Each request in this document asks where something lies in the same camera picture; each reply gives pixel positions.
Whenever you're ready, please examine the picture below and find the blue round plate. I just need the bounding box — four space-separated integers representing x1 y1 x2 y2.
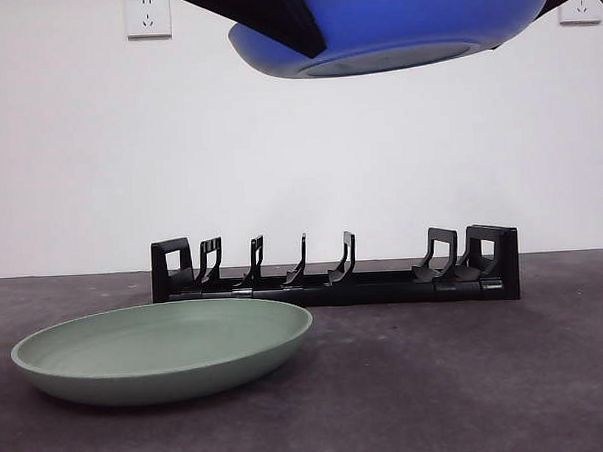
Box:
226 0 560 83

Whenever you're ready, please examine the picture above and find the pale green round plate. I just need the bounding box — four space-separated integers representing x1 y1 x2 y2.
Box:
8 294 318 413

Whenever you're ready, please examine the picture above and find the black plastic plate rack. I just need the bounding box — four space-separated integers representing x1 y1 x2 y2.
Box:
150 222 523 317

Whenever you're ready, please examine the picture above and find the white wall socket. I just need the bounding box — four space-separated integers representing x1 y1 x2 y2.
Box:
123 0 173 42
558 0 603 27

